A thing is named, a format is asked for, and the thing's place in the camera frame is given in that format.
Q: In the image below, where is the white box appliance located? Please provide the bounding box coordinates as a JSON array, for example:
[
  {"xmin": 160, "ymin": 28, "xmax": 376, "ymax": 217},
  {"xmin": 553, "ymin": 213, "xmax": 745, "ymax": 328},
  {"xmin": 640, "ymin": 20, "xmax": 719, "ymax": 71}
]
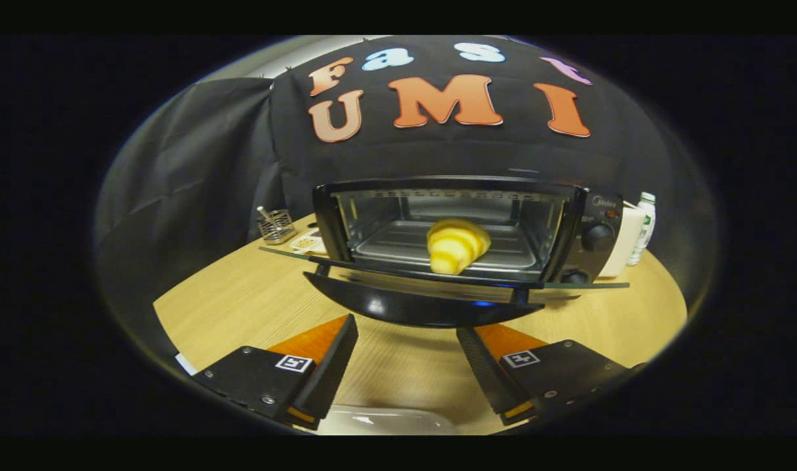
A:
[{"xmin": 597, "ymin": 206, "xmax": 647, "ymax": 278}]

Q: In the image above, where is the black toaster oven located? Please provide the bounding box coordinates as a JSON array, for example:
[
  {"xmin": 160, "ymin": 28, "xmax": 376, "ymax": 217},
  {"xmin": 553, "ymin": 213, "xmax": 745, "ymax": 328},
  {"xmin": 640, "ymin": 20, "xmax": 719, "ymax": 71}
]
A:
[{"xmin": 259, "ymin": 175, "xmax": 631, "ymax": 328}]

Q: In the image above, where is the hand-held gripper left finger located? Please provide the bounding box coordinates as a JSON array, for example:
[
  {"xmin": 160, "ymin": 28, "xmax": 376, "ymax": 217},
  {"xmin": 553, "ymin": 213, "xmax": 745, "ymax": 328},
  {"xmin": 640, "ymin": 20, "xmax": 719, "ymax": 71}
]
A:
[{"xmin": 192, "ymin": 314, "xmax": 360, "ymax": 432}]

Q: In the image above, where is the metal wire holder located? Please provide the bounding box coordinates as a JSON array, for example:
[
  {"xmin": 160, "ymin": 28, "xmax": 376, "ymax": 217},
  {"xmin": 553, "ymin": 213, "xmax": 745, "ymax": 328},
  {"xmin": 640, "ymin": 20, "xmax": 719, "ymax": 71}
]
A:
[{"xmin": 256, "ymin": 206, "xmax": 298, "ymax": 246}]

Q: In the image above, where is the small white dish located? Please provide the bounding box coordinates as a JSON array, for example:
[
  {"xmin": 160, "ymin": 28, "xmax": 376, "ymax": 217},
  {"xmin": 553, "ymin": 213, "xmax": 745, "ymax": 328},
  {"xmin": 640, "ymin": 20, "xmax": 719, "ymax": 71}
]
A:
[{"xmin": 289, "ymin": 235, "xmax": 328, "ymax": 256}]

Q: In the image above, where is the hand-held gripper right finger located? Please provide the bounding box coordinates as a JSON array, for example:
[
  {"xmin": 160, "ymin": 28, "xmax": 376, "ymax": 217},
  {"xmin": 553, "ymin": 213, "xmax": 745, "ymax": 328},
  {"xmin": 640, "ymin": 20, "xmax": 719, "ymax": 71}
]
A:
[{"xmin": 455, "ymin": 324, "xmax": 648, "ymax": 427}]

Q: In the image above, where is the black backdrop cloth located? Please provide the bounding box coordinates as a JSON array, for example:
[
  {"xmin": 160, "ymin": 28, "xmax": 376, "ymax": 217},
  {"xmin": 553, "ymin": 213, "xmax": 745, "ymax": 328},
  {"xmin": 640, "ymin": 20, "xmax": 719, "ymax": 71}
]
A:
[{"xmin": 94, "ymin": 35, "xmax": 717, "ymax": 367}]

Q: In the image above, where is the green label plastic bottle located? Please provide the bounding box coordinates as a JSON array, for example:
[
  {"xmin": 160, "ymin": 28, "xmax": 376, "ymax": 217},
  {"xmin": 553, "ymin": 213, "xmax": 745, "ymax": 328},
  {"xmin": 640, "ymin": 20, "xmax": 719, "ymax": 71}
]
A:
[{"xmin": 627, "ymin": 192, "xmax": 657, "ymax": 267}]

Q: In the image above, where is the white rectangular plate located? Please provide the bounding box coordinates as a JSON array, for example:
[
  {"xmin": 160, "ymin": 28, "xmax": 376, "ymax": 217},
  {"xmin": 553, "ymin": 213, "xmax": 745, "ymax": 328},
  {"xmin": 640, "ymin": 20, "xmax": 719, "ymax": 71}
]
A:
[{"xmin": 316, "ymin": 404, "xmax": 457, "ymax": 436}]

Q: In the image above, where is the yellow croissant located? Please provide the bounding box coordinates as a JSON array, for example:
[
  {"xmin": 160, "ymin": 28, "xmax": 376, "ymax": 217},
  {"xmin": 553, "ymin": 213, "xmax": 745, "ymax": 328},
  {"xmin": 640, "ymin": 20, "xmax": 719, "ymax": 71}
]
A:
[{"xmin": 427, "ymin": 218, "xmax": 493, "ymax": 276}]

